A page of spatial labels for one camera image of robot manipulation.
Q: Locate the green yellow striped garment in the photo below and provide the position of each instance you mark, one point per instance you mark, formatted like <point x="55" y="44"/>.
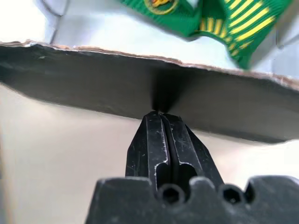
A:
<point x="224" y="21"/>

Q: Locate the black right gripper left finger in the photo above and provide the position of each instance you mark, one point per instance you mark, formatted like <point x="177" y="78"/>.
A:
<point x="149" y="149"/>

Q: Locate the black cardboard shoebox lid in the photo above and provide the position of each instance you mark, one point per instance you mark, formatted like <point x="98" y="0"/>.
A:
<point x="98" y="79"/>

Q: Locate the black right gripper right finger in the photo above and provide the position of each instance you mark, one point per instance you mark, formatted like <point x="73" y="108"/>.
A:
<point x="189" y="151"/>

